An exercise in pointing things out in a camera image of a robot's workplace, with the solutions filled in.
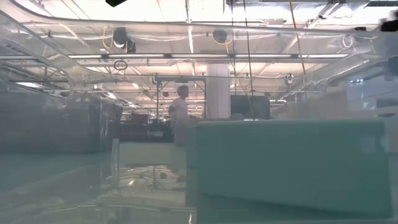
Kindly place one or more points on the dark smoky plastic bin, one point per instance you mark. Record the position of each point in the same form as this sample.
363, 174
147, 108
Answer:
46, 124

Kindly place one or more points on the round black ceiling fixture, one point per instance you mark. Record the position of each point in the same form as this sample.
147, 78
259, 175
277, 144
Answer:
219, 35
120, 36

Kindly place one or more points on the long ceiling light strip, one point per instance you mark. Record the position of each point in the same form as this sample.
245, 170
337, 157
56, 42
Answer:
199, 56

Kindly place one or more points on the clear plastic bin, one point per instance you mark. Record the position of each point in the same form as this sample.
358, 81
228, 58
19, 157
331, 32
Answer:
93, 199

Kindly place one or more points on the white pillar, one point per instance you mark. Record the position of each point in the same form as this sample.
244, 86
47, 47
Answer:
217, 93

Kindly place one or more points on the teal cube block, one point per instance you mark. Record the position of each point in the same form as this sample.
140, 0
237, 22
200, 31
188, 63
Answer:
280, 168

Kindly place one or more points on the black monitor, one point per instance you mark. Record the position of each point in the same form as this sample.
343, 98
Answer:
248, 107

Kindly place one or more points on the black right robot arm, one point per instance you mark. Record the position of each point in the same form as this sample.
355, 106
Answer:
391, 25

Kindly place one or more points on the person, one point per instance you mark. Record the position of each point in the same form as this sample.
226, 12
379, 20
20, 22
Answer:
179, 112

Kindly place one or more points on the white plastic bin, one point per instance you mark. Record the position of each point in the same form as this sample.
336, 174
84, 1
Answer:
326, 105

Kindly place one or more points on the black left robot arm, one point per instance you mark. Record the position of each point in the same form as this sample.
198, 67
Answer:
114, 2

